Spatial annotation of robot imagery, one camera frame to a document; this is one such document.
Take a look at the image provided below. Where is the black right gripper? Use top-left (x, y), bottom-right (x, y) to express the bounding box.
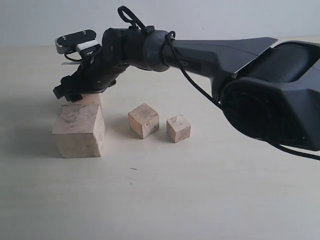
top-left (53, 28), bottom-right (129, 102)

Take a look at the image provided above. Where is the second largest wooden cube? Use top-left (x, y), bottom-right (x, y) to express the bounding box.
top-left (73, 93), bottom-right (103, 109)

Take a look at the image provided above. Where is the third largest wooden cube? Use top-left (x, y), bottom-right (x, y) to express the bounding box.
top-left (128, 103), bottom-right (160, 139)

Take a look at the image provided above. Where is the smallest wooden cube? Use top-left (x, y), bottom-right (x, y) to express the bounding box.
top-left (166, 114), bottom-right (191, 143)

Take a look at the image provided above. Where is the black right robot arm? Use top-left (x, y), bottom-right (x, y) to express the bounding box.
top-left (53, 25), bottom-right (320, 151)

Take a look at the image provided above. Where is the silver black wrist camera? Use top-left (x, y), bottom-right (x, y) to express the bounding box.
top-left (55, 29), bottom-right (101, 59)

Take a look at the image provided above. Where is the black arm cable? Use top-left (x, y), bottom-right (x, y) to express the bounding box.
top-left (117, 6), bottom-right (320, 161)

